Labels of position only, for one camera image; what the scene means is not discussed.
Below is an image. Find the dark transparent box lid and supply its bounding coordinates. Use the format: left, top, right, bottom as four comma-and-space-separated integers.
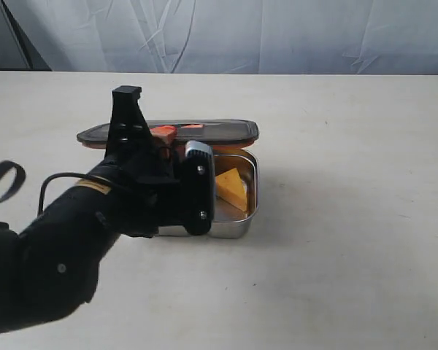
76, 119, 259, 149

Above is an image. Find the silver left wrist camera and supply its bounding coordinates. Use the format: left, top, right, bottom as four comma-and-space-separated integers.
180, 140, 215, 236

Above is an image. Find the stainless steel lunch box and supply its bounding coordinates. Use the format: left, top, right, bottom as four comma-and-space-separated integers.
153, 141, 259, 239

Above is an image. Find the grey wrinkled backdrop curtain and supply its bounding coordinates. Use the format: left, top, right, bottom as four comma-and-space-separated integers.
7, 1, 438, 74

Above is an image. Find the dark stand pole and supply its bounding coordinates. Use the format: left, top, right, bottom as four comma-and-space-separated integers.
0, 0, 52, 71

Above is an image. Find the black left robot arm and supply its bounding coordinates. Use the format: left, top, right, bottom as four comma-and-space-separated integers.
0, 85, 214, 334

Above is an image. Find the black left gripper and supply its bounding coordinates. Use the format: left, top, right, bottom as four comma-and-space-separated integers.
101, 85, 204, 237

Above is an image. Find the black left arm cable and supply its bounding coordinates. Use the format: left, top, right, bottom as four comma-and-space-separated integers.
36, 172, 147, 216

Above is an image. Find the yellow toy cheese wedge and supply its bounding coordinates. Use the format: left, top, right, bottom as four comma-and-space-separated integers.
215, 168, 247, 212

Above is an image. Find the black strap loop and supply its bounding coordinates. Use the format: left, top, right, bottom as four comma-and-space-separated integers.
0, 160, 27, 216

